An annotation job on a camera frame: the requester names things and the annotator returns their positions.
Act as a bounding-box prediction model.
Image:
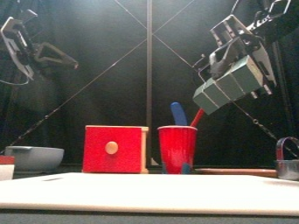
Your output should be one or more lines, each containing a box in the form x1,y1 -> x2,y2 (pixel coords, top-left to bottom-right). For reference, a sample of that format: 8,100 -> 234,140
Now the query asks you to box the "grey-green toy sushi roll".
191,55 -> 267,116

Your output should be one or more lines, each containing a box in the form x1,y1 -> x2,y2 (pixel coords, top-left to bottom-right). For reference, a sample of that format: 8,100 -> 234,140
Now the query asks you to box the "brown wooden plate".
194,167 -> 278,179

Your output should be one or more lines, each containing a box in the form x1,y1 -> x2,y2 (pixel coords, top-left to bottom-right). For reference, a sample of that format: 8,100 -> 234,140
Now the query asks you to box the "white cutting board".
0,171 -> 299,217

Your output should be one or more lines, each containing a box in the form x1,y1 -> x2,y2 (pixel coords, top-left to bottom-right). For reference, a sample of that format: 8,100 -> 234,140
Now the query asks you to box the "red plastic cup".
157,125 -> 199,175

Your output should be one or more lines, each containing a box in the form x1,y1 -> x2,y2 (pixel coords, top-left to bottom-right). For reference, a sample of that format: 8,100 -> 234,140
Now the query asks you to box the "metal measuring cup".
275,136 -> 299,181

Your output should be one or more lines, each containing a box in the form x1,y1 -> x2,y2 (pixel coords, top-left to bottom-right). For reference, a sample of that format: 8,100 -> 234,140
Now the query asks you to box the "grey bowl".
4,145 -> 66,173

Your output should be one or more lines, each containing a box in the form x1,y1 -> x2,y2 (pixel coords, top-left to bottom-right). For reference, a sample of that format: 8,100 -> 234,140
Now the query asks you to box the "red wooden box with knob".
81,124 -> 151,175

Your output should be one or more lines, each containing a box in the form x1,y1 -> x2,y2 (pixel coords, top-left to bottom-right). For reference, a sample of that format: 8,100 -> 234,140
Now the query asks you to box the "red and white small container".
0,155 -> 16,182

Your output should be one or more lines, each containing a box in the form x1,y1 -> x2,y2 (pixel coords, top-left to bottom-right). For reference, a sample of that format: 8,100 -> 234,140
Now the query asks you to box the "thin diagonal frame wire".
0,0 -> 197,154
114,0 -> 299,160

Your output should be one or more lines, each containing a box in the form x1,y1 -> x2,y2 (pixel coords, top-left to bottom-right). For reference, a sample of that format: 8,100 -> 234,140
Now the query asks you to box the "grey vertical frame pole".
145,0 -> 155,167

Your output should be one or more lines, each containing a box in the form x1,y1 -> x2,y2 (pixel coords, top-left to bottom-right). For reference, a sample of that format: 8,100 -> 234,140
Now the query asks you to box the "red utensil handle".
190,108 -> 206,128

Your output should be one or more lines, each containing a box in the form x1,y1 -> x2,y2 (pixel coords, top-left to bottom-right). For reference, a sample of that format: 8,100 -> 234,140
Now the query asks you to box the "blue utensil handle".
170,101 -> 190,127

